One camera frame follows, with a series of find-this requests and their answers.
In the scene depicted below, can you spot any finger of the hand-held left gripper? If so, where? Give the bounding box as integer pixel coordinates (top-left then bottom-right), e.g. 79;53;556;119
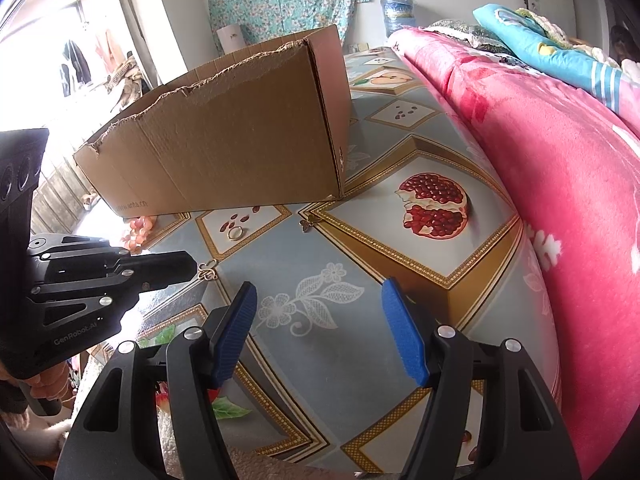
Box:
30;251;199;312
27;232;127;262

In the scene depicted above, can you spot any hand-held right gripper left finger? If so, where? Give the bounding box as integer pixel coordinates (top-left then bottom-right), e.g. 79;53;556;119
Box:
59;281;259;480

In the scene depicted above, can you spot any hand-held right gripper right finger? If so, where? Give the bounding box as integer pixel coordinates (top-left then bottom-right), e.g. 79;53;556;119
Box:
381;277;583;480

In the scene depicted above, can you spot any orange pink bead bracelet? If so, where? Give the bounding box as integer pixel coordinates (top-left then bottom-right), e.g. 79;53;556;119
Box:
122;215;157;253

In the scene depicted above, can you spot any brown cardboard box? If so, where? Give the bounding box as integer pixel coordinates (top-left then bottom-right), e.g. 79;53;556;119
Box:
73;24;353;218

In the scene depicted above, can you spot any person's left hand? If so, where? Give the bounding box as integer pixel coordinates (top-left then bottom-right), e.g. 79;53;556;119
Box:
22;360;77;417

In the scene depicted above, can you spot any dark hanging jacket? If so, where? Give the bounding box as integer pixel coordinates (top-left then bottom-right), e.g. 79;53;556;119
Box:
60;40;91;96

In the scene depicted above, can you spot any pile of clothes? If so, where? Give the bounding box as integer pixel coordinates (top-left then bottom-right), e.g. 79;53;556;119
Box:
107;55;153;111

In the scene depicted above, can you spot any pink hanging garment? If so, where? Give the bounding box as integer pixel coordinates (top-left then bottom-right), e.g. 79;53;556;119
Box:
95;30;126;71

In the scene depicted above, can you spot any pink floral blanket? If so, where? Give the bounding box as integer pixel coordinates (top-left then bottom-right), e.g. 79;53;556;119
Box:
387;27;640;480

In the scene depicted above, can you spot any white paper roll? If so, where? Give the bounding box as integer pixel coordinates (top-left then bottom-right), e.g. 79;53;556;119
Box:
216;24;247;56

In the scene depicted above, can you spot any grey floral pillow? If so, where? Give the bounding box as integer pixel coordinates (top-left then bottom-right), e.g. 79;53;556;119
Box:
425;19;516;56

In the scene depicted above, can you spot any blue patterned quilt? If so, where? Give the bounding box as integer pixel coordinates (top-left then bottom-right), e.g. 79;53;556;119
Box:
472;4;640;116

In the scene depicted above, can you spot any blue water jug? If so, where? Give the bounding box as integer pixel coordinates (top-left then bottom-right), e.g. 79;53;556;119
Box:
380;0;417;38

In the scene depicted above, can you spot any cream fluffy blanket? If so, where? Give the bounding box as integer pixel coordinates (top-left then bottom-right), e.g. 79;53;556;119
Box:
517;7;626;68

